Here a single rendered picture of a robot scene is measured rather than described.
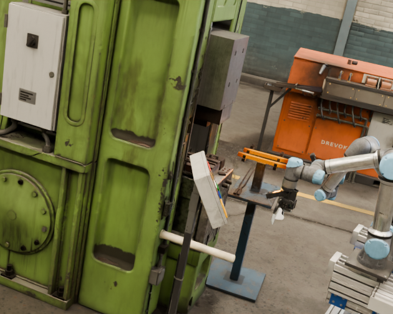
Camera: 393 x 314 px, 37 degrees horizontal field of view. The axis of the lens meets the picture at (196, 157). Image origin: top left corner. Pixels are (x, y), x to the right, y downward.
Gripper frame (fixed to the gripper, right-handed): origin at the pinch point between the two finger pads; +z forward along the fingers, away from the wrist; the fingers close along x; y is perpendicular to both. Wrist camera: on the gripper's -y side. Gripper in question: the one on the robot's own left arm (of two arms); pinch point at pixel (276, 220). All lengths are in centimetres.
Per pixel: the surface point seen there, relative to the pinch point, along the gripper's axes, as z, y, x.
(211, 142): -9, -72, 57
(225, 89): -55, -51, 16
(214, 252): 30.5, -28.0, -4.1
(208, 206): -10.3, -23.5, -37.2
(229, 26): -85, -73, 51
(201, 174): -25, -30, -38
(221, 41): -81, -58, 13
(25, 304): 93, -125, -44
